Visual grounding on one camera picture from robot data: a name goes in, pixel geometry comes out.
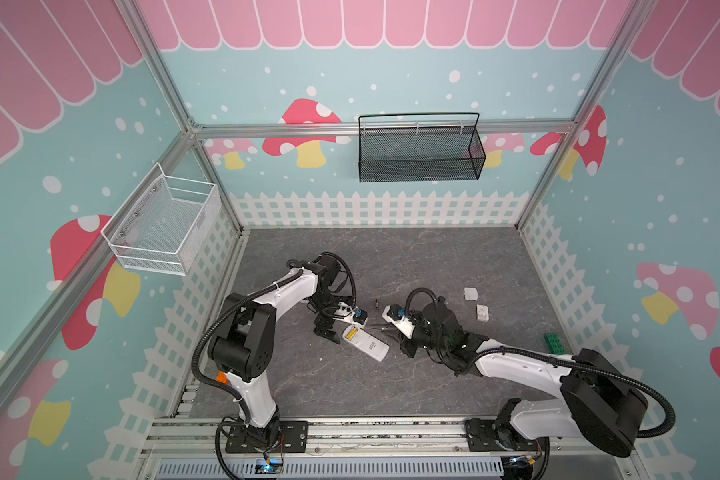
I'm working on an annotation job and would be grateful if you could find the white battery cover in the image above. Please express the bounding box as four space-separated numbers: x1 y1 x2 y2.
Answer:
476 304 490 322
463 287 479 301

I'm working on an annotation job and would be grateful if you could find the white air conditioner remote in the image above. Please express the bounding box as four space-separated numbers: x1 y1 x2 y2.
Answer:
342 325 389 362

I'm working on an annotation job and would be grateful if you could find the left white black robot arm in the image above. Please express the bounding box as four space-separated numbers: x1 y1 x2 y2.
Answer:
191 252 367 452

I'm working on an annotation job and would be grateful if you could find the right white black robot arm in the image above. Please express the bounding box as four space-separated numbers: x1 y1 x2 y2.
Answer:
383 288 676 458

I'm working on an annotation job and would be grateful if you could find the green toy brick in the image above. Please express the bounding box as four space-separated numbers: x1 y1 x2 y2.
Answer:
543 333 566 355

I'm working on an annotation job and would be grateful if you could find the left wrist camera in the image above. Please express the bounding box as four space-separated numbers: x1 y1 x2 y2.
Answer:
333 302 368 327

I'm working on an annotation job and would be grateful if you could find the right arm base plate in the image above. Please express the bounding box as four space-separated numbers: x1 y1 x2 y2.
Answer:
464 418 542 452

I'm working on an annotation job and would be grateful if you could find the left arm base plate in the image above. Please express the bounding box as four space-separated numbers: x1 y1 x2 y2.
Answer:
221 419 309 454

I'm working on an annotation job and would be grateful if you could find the white wire mesh basket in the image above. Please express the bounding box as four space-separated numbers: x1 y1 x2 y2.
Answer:
101 164 221 276

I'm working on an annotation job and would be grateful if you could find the black wire mesh basket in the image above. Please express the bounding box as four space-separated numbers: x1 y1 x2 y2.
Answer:
357 112 487 183

